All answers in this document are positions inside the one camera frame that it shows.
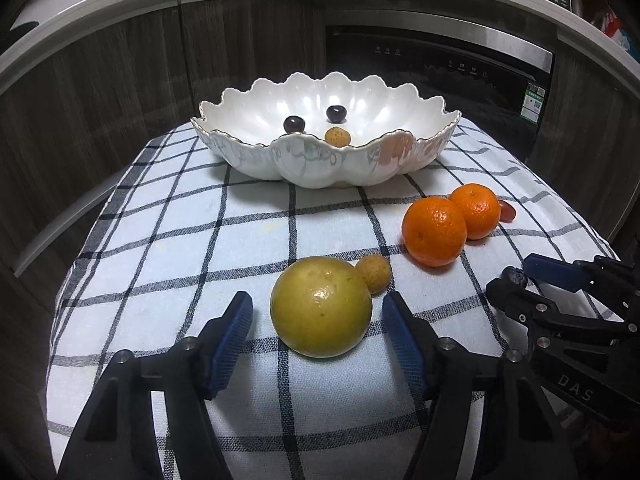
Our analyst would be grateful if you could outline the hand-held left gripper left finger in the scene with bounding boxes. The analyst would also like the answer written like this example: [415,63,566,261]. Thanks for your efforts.
[52,291,254,480]

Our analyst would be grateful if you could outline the yellow-green citrus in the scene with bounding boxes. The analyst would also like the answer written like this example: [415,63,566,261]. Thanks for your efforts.
[270,256,374,359]

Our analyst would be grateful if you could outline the orange mandarin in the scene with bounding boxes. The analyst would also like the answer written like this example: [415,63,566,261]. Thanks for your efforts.
[401,197,469,268]
[449,183,501,241]

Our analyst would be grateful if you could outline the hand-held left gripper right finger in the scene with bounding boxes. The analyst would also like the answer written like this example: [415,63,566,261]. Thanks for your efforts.
[382,291,573,480]

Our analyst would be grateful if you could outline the red plastic bag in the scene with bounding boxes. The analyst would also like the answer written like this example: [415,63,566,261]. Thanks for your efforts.
[592,10,623,38]

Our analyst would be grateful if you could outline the white scalloped ceramic bowl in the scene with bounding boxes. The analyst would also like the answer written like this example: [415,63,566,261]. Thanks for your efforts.
[191,71,462,190]

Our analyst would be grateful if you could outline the white checked cloth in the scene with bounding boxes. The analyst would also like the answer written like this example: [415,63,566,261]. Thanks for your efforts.
[46,120,623,480]

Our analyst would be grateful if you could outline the dark wood kitchen cabinets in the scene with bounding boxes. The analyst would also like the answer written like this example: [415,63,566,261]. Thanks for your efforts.
[0,0,640,311]

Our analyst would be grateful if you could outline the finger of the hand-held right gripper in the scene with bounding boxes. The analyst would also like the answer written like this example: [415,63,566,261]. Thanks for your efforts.
[523,254,640,311]
[486,277,640,346]

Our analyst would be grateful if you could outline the black built-in dishwasher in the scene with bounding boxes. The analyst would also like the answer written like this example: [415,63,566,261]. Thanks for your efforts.
[325,25,556,161]

